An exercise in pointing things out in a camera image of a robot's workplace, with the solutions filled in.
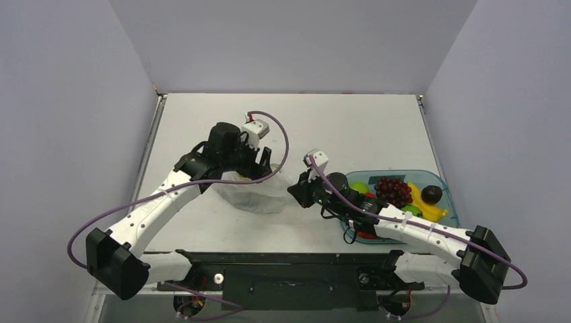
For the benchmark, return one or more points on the fake purple grapes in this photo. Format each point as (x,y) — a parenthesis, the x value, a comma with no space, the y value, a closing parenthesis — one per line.
(394,191)

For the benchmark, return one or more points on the fake yellow banana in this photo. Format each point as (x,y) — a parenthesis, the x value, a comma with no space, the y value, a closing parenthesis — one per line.
(430,212)

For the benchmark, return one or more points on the white plastic bag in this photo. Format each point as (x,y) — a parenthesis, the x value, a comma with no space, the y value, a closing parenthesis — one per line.
(268,197)

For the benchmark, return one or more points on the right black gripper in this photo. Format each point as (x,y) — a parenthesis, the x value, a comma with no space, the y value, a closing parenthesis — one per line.
(304,190)

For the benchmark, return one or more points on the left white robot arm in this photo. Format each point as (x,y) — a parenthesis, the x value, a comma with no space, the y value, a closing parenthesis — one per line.
(117,257)

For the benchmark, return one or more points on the fake red strawberry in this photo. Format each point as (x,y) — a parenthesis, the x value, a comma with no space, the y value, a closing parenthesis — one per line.
(363,234)

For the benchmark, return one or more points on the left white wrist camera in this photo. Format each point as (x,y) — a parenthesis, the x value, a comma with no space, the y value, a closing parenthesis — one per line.
(255,130)

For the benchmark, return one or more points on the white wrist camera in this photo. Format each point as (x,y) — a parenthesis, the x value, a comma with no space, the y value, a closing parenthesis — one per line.
(255,130)
(316,162)

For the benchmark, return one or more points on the teal plastic tray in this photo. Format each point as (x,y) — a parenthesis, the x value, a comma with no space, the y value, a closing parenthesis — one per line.
(421,178)

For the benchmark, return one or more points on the fake dark plum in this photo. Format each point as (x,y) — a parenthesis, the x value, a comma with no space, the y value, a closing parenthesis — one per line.
(431,195)

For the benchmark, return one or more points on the fake green apple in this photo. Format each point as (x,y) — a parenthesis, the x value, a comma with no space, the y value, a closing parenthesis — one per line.
(360,187)

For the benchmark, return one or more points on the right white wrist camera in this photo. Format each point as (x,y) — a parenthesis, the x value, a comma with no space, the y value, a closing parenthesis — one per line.
(316,162)

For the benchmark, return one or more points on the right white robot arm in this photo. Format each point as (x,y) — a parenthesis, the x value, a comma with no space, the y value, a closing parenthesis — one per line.
(472,259)

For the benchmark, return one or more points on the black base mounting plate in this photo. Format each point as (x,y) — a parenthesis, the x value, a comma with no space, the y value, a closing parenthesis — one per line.
(295,281)

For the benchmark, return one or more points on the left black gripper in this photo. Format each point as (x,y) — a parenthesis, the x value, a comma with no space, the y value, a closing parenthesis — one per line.
(254,170)

